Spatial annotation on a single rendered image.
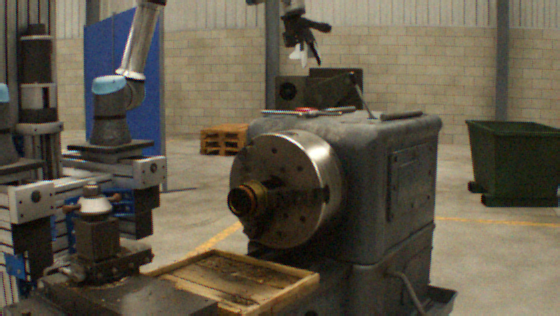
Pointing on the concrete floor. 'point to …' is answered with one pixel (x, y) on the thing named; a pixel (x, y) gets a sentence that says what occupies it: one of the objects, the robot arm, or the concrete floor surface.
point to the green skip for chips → (515, 163)
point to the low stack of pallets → (223, 138)
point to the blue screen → (104, 30)
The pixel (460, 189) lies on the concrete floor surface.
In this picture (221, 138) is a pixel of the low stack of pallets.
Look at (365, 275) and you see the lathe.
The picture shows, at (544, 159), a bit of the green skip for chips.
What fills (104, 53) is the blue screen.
